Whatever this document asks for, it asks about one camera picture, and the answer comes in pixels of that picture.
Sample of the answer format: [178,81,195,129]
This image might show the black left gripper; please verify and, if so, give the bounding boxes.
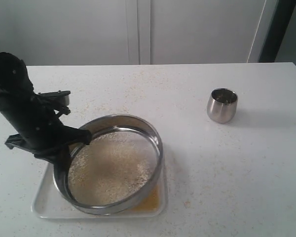
[0,88,92,177]

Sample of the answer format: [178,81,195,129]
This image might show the pale coarse grains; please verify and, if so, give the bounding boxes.
[68,139,156,206]

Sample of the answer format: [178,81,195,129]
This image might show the round steel mesh sieve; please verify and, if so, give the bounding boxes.
[53,114,164,215]

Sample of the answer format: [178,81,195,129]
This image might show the small stainless steel cup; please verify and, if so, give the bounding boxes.
[206,88,238,124]

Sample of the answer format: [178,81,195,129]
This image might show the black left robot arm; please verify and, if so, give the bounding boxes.
[0,52,92,171]

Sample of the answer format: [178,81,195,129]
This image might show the white rectangular plastic tray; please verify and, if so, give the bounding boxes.
[31,148,169,219]

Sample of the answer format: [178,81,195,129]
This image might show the yellow fine sieved grains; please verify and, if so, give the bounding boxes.
[131,185,160,212]

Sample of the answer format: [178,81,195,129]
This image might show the white cabinet doors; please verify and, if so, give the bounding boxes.
[0,0,277,65]

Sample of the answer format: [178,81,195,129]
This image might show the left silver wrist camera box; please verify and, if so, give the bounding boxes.
[38,90,71,106]

